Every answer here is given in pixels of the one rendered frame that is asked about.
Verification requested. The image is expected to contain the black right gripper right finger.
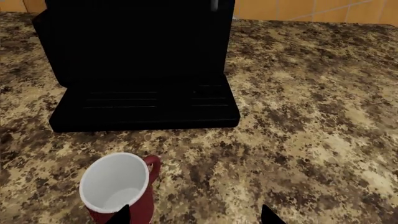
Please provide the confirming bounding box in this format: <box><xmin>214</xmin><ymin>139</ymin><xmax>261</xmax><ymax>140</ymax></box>
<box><xmin>261</xmin><ymin>203</ymin><xmax>288</xmax><ymax>224</ymax></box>

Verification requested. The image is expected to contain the red mug white inside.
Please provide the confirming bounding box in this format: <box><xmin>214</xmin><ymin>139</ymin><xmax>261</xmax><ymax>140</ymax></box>
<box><xmin>78</xmin><ymin>152</ymin><xmax>162</xmax><ymax>224</ymax></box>

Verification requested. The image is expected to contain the black coffee machine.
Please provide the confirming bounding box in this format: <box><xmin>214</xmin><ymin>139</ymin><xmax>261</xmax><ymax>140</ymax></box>
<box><xmin>31</xmin><ymin>0</ymin><xmax>241</xmax><ymax>133</ymax></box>

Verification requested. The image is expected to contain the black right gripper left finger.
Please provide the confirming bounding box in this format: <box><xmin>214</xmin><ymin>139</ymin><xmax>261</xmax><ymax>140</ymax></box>
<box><xmin>105</xmin><ymin>203</ymin><xmax>131</xmax><ymax>224</ymax></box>

